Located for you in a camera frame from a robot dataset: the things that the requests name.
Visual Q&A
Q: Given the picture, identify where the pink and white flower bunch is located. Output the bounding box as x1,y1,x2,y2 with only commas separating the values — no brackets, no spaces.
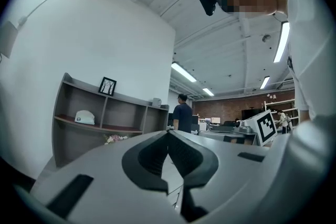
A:
103,134,129,145

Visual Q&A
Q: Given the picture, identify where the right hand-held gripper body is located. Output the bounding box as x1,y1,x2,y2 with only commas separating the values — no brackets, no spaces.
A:
233,109,278,147

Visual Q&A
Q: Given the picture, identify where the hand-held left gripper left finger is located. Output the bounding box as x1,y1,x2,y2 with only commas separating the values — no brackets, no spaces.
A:
30,130,186,224

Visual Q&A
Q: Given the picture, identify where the white plastic tissue pack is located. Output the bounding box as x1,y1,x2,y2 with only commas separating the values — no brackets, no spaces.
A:
75,110,96,126

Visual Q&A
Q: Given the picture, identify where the grey wooden console table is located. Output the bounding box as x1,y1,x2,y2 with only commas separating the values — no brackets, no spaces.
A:
51,72,170,168

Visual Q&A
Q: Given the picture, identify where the tree picture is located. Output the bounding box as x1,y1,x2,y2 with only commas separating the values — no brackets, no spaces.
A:
98,76,118,97

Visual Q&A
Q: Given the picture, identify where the black wall screen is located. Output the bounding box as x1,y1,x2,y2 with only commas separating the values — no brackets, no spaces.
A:
241,109,263,121

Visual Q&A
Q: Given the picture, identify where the white rack shelf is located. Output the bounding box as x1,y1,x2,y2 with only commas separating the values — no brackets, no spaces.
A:
264,98,300,134

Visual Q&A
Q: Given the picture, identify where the white wall cable conduit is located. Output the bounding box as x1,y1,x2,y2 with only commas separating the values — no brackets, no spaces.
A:
15,0,90,28

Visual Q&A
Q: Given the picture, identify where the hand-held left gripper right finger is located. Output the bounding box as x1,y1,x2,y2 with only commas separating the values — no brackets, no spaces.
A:
167,130,275,224

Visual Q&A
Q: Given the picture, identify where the black head camera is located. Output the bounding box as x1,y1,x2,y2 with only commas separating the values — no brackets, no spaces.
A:
198,0,218,16

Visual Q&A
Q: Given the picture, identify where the person's white shirt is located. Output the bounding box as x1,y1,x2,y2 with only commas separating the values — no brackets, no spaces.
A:
272,0,336,122

